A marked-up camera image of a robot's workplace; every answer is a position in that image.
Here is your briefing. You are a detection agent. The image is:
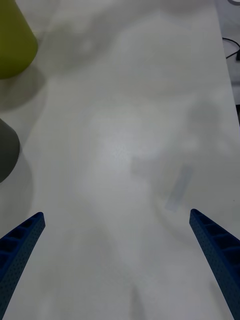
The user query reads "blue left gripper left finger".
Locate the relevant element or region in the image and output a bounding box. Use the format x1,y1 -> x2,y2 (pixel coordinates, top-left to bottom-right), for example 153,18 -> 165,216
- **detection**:
0,211 -> 46,320

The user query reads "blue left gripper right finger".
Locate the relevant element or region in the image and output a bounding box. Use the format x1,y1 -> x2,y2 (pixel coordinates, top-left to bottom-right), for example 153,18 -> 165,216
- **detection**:
189,208 -> 240,320

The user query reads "grey plastic waste bin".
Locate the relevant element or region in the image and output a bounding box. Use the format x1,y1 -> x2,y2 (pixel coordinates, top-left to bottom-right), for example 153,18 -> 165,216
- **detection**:
0,117 -> 21,184

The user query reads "yellow-green plastic waste bin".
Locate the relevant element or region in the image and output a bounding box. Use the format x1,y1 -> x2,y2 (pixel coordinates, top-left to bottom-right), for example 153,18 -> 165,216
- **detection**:
0,0 -> 39,80

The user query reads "black cable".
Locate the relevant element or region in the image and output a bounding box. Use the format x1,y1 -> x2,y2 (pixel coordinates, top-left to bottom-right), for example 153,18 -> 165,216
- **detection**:
222,37 -> 240,61

